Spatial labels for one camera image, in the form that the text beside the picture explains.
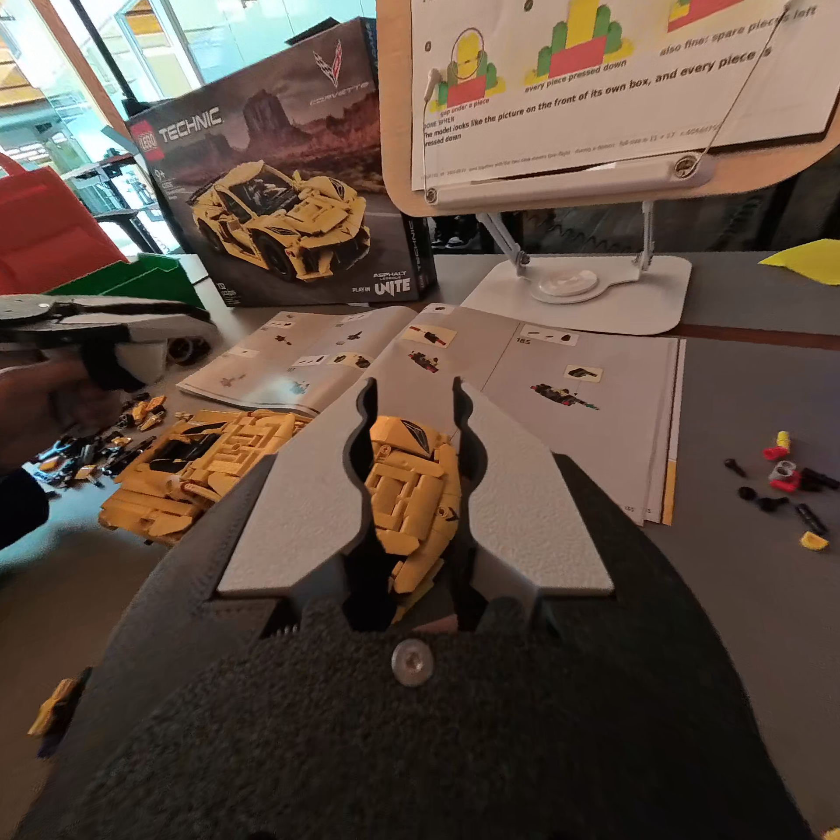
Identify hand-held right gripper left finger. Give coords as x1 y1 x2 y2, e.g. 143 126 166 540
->
217 377 383 599

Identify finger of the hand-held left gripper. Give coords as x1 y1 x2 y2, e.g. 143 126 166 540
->
118 312 213 345
64 297 199 319

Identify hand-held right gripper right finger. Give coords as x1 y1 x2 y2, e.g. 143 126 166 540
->
451 377 616 599

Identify yellow brick car model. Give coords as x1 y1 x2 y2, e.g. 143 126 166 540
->
98 408 464 626

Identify grey desk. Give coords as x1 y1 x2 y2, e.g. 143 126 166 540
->
0 252 840 840

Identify person's left hand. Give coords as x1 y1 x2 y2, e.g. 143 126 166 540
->
0 362 127 468

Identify green cardboard tray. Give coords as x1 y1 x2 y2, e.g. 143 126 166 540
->
42 252 212 311

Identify red paper bag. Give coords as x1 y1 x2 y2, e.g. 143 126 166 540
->
0 153 130 296

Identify open instruction booklet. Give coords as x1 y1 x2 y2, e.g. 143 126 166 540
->
177 303 687 528

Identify pile of small brick pieces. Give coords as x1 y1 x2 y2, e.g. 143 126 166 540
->
26 392 173 490

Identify car model set box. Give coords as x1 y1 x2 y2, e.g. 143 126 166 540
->
125 16 439 309

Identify white wooden document stand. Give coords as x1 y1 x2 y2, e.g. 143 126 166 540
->
377 0 840 337

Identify cluster of red black pieces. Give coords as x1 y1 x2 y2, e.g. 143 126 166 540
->
724 430 840 553

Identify yellow brick piece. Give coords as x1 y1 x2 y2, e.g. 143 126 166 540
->
26 668 91 740

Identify yellow paper sheet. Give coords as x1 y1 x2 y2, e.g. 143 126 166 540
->
758 238 840 287

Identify printed instruction sheet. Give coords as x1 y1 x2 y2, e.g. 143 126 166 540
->
410 0 840 193

